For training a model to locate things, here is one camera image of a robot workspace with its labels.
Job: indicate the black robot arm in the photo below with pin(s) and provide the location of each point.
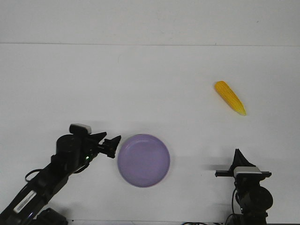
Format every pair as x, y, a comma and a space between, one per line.
73, 155
253, 199

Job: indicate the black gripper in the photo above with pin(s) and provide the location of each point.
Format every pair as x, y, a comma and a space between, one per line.
242, 181
93, 146

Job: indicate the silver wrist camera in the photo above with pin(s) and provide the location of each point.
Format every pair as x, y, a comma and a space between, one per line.
80, 129
246, 170

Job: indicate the purple round plate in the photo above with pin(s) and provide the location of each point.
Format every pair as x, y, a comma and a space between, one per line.
143, 160

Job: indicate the yellow corn cob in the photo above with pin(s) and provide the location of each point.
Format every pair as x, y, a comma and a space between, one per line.
229, 96

